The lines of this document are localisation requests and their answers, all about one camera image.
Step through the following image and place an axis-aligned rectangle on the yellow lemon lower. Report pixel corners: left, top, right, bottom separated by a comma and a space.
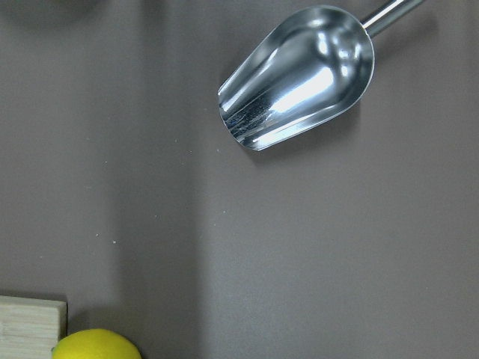
52, 328, 141, 359

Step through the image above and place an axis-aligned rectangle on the steel scoop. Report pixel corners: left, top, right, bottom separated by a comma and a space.
218, 1, 420, 151

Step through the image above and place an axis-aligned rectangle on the bamboo cutting board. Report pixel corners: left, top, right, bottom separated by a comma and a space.
1, 295, 67, 358

